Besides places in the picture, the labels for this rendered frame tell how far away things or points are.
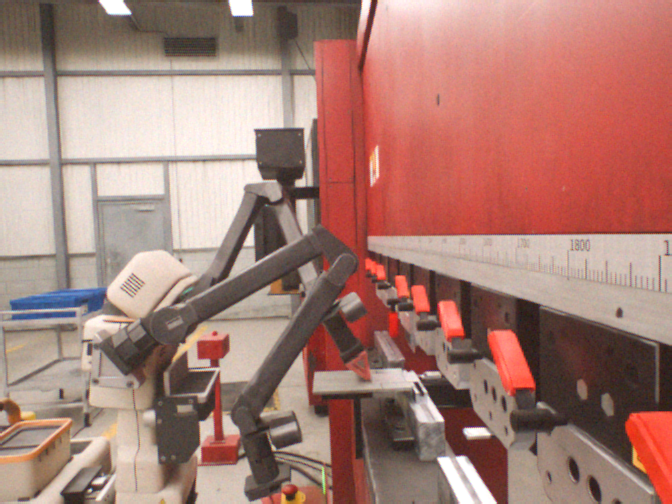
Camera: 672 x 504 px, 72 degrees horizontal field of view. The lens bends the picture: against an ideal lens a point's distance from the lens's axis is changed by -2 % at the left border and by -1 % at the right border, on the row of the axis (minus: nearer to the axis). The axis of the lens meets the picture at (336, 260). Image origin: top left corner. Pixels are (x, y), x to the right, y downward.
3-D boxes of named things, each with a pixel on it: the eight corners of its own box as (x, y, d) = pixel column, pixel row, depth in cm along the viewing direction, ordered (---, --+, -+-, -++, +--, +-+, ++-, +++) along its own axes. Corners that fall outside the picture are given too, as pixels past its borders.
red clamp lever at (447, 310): (435, 298, 63) (450, 359, 55) (465, 297, 63) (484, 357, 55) (433, 307, 64) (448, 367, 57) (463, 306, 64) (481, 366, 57)
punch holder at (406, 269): (400, 323, 122) (398, 260, 121) (432, 321, 122) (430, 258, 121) (410, 335, 107) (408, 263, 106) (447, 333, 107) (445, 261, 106)
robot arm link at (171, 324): (330, 216, 107) (332, 211, 97) (359, 268, 107) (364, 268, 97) (157, 313, 105) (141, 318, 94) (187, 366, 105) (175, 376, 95)
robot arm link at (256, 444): (240, 426, 103) (236, 438, 97) (270, 417, 103) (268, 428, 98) (249, 455, 103) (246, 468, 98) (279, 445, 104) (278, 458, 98)
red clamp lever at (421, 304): (409, 283, 82) (418, 326, 75) (432, 282, 83) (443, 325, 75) (408, 290, 84) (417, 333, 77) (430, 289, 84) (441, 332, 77)
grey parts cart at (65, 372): (58, 395, 439) (51, 296, 434) (129, 390, 446) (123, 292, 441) (1, 435, 350) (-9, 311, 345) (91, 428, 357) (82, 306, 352)
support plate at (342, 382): (314, 375, 141) (314, 371, 141) (401, 371, 142) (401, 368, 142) (312, 395, 123) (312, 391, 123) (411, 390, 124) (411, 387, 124)
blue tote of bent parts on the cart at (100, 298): (60, 308, 433) (59, 289, 432) (115, 306, 439) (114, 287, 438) (40, 314, 398) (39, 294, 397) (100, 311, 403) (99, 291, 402)
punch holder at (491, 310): (469, 406, 62) (467, 283, 61) (532, 402, 62) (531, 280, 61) (514, 459, 47) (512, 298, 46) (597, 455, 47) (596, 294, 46)
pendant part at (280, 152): (266, 290, 281) (259, 147, 276) (307, 288, 283) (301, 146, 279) (261, 301, 230) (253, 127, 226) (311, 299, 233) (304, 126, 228)
